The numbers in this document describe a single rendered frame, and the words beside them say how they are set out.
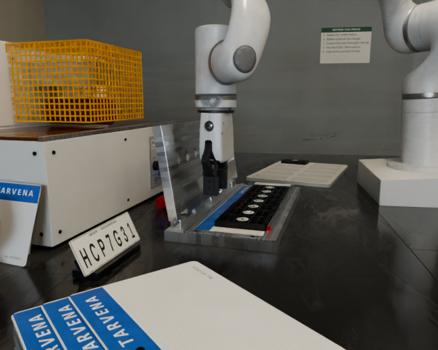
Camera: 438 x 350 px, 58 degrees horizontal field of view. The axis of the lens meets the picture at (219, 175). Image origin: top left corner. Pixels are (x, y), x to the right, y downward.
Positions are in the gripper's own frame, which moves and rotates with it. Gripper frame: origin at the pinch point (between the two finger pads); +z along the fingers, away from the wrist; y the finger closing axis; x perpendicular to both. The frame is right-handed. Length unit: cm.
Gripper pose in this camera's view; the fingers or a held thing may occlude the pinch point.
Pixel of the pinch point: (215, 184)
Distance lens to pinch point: 83.2
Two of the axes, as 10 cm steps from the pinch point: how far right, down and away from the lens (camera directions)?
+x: -9.6, -0.6, 2.8
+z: -0.1, 9.8, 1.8
